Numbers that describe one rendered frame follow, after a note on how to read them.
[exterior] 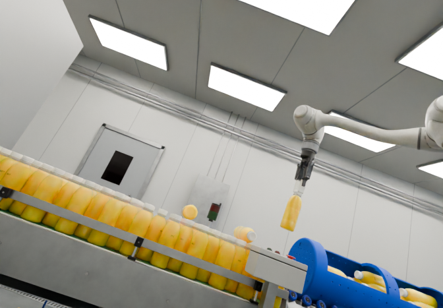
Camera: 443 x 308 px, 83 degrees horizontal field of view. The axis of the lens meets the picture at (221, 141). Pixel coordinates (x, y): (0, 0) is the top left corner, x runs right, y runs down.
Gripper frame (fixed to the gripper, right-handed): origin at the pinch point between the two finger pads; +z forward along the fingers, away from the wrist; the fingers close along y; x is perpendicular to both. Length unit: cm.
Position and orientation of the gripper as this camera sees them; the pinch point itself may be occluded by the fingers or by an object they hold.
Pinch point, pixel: (299, 186)
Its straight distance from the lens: 140.8
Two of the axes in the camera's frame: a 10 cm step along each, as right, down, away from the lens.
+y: -2.6, 2.2, 9.4
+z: -3.4, 8.9, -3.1
